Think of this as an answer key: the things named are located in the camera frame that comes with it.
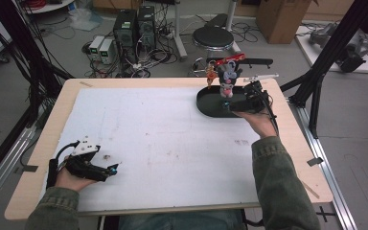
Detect white stand leg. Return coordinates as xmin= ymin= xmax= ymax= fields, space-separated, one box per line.
xmin=225 ymin=0 xmax=242 ymax=56
xmin=172 ymin=0 xmax=189 ymax=62

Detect aluminium rail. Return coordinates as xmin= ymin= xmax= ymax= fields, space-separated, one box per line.
xmin=287 ymin=98 xmax=359 ymax=230
xmin=0 ymin=126 xmax=36 ymax=214

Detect black hanger rack with tray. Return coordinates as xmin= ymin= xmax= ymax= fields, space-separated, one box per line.
xmin=195 ymin=57 xmax=274 ymax=119

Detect dark plush toy keychain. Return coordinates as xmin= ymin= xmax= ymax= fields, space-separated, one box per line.
xmin=216 ymin=60 xmax=244 ymax=99

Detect black metal frame strut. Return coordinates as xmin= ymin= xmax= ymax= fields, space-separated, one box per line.
xmin=280 ymin=0 xmax=368 ymax=139
xmin=0 ymin=0 xmax=75 ymax=127

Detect white power supply unit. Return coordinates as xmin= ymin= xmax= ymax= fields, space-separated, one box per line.
xmin=88 ymin=34 xmax=106 ymax=60
xmin=98 ymin=38 xmax=115 ymax=65

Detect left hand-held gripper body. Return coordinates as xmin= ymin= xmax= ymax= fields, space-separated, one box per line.
xmin=47 ymin=136 xmax=110 ymax=183

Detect white round table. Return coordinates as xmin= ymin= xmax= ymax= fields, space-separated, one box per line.
xmin=22 ymin=0 xmax=77 ymax=14

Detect grey machine on board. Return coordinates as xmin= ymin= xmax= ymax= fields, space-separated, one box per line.
xmin=308 ymin=21 xmax=368 ymax=74

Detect thin wooden stick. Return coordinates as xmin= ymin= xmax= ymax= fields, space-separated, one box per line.
xmin=300 ymin=180 xmax=321 ymax=200

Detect white table mat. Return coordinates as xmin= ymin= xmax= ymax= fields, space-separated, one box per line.
xmin=39 ymin=86 xmax=264 ymax=213

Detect white floor board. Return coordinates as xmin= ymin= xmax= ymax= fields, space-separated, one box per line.
xmin=294 ymin=25 xmax=368 ymax=75

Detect person's left hand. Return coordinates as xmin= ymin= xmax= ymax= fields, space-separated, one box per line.
xmin=55 ymin=155 xmax=98 ymax=193

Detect right hand-held gripper cable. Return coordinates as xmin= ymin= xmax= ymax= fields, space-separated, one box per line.
xmin=259 ymin=89 xmax=281 ymax=138

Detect hand-held gripper cable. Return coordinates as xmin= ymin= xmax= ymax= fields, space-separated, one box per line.
xmin=45 ymin=139 xmax=81 ymax=190
xmin=259 ymin=89 xmax=281 ymax=138

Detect tangle of floor cables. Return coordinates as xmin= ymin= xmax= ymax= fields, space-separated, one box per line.
xmin=81 ymin=18 xmax=177 ymax=80

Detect black tape piece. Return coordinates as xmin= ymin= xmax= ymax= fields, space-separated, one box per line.
xmin=306 ymin=156 xmax=324 ymax=168
xmin=13 ymin=164 xmax=39 ymax=173

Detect large black computer tower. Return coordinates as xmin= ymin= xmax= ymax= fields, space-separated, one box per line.
xmin=112 ymin=9 xmax=139 ymax=64

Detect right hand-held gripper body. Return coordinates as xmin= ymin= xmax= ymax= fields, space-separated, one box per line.
xmin=229 ymin=73 xmax=280 ymax=114

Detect person's right hand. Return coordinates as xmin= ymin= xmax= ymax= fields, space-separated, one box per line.
xmin=240 ymin=107 xmax=280 ymax=140

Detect slim black computer tower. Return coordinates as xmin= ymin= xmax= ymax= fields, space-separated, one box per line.
xmin=137 ymin=5 xmax=157 ymax=50

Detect person's legs in jeans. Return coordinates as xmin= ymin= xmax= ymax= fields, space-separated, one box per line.
xmin=118 ymin=208 xmax=247 ymax=230

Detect left hand-held gripper cable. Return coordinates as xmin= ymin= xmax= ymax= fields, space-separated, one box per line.
xmin=45 ymin=139 xmax=81 ymax=190

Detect black round stool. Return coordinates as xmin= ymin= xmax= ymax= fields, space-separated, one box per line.
xmin=190 ymin=25 xmax=237 ymax=79

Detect red strap figure keychain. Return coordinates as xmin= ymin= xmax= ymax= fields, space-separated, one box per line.
xmin=204 ymin=52 xmax=247 ymax=90

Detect brown cardboard box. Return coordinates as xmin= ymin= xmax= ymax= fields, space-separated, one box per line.
xmin=255 ymin=0 xmax=315 ymax=45

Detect clear plastic bag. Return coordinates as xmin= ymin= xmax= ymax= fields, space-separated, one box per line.
xmin=68 ymin=7 xmax=104 ymax=33

